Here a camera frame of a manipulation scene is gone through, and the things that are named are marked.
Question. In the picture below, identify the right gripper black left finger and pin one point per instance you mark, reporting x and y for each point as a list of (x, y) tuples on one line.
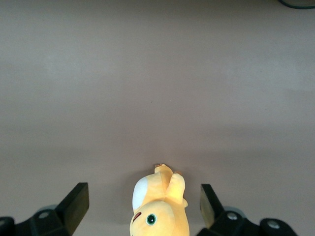
[(71, 211)]

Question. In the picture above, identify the yellow plush toy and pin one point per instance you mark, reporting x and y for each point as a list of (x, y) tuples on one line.
[(169, 221)]

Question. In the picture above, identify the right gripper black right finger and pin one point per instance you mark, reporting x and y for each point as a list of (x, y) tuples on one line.
[(229, 226)]

